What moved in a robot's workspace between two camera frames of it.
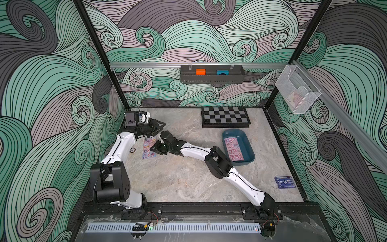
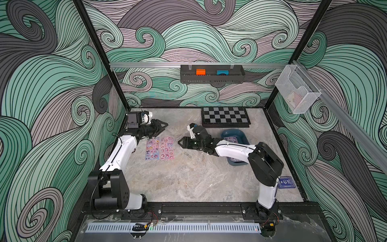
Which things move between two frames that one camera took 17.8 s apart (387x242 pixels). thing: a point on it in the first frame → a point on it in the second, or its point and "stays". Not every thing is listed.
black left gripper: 153,129 stays
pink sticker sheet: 148,142 stays
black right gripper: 159,146 → 189,141
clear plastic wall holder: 297,89 stays
